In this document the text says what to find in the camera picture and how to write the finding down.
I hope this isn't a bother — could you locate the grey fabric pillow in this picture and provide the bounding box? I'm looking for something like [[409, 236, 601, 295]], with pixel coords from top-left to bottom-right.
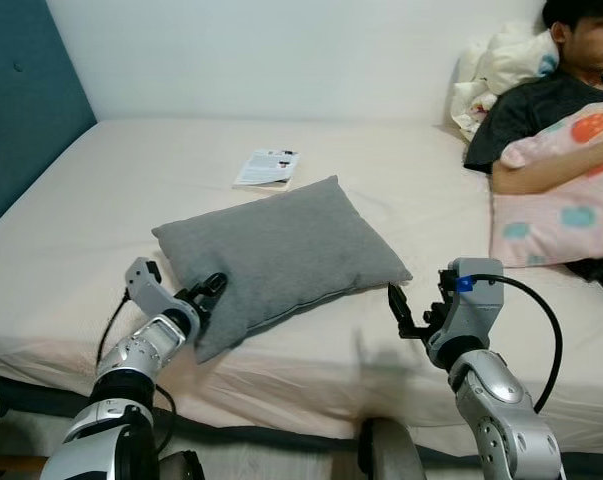
[[151, 176, 414, 364]]

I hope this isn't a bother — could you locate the white printed booklet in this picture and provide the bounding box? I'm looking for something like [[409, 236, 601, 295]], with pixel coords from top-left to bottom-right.
[[232, 149, 302, 190]]

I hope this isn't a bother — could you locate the pink patterned blanket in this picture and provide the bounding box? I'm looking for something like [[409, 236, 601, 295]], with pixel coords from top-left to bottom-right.
[[489, 98, 603, 269]]

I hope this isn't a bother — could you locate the cream bed mattress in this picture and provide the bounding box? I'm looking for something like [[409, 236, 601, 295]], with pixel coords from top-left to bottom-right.
[[0, 117, 603, 444]]

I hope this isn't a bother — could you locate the grey right robot leg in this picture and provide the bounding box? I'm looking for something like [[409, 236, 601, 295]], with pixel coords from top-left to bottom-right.
[[358, 417, 428, 480]]

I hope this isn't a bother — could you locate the grey robot leg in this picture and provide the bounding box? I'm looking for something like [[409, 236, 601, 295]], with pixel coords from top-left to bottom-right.
[[358, 417, 428, 480], [157, 450, 208, 480]]

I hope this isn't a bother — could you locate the grey left robot leg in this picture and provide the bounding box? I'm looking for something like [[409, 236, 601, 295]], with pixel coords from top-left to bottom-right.
[[157, 450, 208, 480]]

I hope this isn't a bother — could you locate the person in dark grey shirt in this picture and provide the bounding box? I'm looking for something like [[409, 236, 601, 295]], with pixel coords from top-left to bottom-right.
[[463, 0, 603, 301]]

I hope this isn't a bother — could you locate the white crumpled bedding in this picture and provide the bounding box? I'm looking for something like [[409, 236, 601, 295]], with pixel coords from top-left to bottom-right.
[[448, 22, 563, 142]]

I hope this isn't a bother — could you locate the teal padded headboard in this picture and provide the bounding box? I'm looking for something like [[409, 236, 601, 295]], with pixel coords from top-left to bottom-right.
[[0, 0, 99, 239]]

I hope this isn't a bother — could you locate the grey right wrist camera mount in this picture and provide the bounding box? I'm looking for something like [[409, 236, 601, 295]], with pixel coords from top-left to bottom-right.
[[442, 257, 506, 348]]

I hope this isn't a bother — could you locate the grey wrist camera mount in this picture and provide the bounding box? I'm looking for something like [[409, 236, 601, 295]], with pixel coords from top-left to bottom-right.
[[442, 257, 506, 348], [123, 256, 184, 322]]

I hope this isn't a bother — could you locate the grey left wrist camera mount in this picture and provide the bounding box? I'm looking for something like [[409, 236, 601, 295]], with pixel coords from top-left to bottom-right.
[[123, 256, 184, 322]]

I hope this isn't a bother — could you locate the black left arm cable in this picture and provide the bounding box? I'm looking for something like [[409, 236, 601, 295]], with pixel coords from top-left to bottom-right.
[[95, 290, 179, 457]]

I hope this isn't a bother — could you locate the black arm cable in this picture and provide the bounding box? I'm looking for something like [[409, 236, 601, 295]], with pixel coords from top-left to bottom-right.
[[95, 290, 179, 457], [469, 273, 565, 414]]

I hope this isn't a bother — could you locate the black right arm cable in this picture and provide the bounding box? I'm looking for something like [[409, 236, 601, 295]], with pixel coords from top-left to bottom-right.
[[469, 273, 565, 414]]

